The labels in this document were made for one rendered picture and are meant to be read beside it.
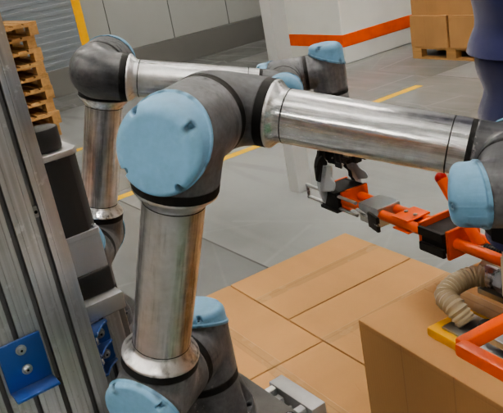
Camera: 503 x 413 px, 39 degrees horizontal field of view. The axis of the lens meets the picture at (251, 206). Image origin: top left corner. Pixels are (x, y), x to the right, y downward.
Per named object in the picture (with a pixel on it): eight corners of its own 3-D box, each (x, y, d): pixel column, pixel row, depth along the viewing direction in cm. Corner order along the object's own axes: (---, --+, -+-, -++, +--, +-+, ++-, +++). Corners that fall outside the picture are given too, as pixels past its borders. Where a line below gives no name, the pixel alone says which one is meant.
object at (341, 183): (369, 202, 168) (367, 183, 166) (344, 212, 165) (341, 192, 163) (348, 194, 175) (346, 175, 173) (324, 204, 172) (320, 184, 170)
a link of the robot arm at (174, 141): (210, 401, 118) (252, 83, 92) (166, 464, 105) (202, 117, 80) (145, 375, 121) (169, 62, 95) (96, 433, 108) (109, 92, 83)
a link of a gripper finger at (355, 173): (369, 195, 167) (353, 165, 162) (355, 189, 172) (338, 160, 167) (379, 186, 168) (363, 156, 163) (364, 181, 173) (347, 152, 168)
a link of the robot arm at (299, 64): (254, 70, 150) (306, 61, 149) (255, 60, 160) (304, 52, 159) (260, 106, 153) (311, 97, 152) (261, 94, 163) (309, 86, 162)
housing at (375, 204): (403, 219, 157) (401, 200, 155) (378, 229, 154) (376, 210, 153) (382, 211, 163) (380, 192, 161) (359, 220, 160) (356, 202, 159)
